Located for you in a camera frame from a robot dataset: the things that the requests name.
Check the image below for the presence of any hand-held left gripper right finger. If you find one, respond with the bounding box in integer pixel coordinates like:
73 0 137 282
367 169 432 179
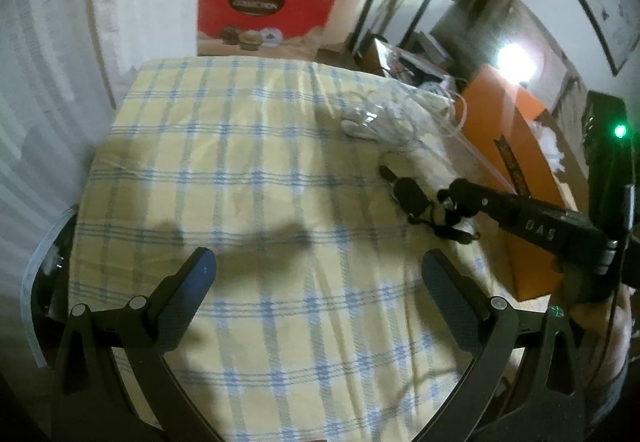
415 249 586 442

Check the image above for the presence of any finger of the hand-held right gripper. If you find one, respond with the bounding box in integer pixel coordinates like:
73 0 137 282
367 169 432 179
437 178 507 223

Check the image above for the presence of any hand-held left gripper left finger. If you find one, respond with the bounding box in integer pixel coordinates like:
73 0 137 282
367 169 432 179
50 246 226 442

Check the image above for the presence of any black car key with strap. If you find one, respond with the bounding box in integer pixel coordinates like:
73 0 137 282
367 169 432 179
379 165 478 243

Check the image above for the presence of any orange cardboard box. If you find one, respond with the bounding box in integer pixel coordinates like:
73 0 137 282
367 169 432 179
460 63 596 303

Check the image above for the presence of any person's right hand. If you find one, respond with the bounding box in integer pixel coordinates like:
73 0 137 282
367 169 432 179
570 289 633 373

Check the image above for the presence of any yellow blue plaid tablecloth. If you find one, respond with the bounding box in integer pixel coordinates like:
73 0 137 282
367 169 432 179
75 56 566 442

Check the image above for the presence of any clear plastic bag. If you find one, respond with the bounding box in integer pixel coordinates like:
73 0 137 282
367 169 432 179
340 92 426 154

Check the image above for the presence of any cluttered low stand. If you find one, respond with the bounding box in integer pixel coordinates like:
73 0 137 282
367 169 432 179
365 34 468 90

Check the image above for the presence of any white curtain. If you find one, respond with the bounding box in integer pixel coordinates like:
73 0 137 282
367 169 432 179
0 0 206 248

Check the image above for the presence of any red box with oval label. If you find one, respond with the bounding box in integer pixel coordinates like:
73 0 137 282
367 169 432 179
196 0 343 62

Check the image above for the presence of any white cable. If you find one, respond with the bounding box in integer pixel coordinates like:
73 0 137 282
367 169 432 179
395 79 471 135

